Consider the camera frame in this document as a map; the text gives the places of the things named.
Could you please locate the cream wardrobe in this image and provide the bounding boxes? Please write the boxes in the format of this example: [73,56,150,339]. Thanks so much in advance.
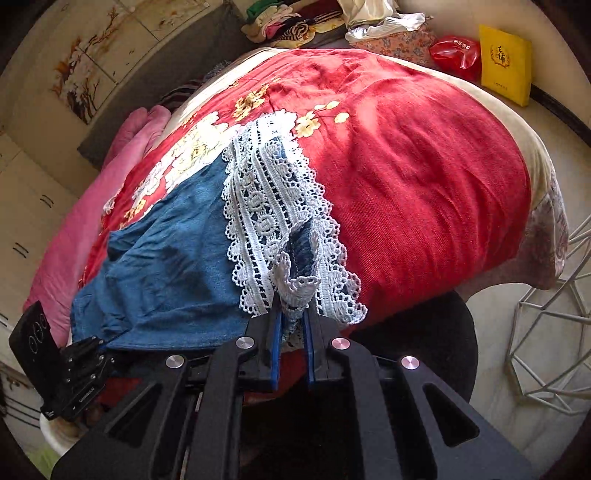
[0,134,79,324]

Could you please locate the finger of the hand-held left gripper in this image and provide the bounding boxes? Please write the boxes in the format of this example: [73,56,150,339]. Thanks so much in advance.
[59,336,114,368]

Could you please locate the white plastic bag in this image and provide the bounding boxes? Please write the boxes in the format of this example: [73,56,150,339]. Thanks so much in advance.
[345,13,426,44]

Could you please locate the yellow box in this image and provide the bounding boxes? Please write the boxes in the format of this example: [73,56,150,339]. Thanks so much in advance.
[478,24,533,108]

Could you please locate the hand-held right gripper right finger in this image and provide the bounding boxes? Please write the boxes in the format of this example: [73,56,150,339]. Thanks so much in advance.
[302,300,539,480]

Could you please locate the tree branch wall painting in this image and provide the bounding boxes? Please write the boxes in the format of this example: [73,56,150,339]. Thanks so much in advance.
[48,0,222,125]

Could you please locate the floral patterned box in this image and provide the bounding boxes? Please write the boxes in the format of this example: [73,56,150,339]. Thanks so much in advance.
[358,25,437,63]

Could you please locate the cream curtain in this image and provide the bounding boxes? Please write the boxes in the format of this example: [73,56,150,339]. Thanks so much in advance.
[337,0,400,28]

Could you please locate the white container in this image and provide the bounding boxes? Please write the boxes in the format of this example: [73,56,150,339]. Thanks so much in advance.
[39,411,93,462]

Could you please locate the white wire geometric stand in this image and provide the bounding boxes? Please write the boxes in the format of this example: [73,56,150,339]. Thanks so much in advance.
[505,222,591,411]

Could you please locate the striped pillow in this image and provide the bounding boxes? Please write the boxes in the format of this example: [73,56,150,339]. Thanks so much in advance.
[157,78,206,109]

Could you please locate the grey bed headboard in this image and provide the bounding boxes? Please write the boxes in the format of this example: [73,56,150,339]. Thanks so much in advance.
[76,0,259,171]

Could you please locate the red floral blanket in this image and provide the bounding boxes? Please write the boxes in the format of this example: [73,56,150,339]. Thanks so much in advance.
[76,44,571,333]

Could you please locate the pink quilt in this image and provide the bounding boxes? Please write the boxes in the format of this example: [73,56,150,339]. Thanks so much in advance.
[23,105,171,344]

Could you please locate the red plastic bag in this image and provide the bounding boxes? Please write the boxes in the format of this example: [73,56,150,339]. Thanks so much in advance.
[429,36,483,83]

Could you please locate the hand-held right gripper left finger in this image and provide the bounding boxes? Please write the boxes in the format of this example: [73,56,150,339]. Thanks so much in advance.
[51,295,284,480]

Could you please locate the blue denim pants white lace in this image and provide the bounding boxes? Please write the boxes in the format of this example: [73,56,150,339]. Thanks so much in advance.
[70,112,369,354]

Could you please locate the pile of folded clothes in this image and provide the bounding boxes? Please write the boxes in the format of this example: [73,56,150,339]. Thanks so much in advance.
[242,0,347,47]

